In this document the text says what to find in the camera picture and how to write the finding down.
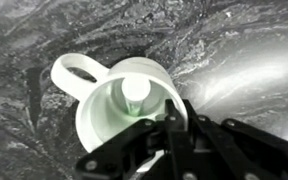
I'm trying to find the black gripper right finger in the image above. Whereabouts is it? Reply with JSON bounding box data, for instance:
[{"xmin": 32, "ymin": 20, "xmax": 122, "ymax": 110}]
[{"xmin": 166, "ymin": 101, "xmax": 288, "ymax": 180}]

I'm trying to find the white mug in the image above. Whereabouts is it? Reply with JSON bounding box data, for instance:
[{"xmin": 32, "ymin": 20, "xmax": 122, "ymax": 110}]
[{"xmin": 50, "ymin": 52, "xmax": 189, "ymax": 174}]

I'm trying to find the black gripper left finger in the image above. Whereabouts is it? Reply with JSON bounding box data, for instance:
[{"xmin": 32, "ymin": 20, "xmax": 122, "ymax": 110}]
[{"xmin": 75, "ymin": 119, "xmax": 156, "ymax": 180}]

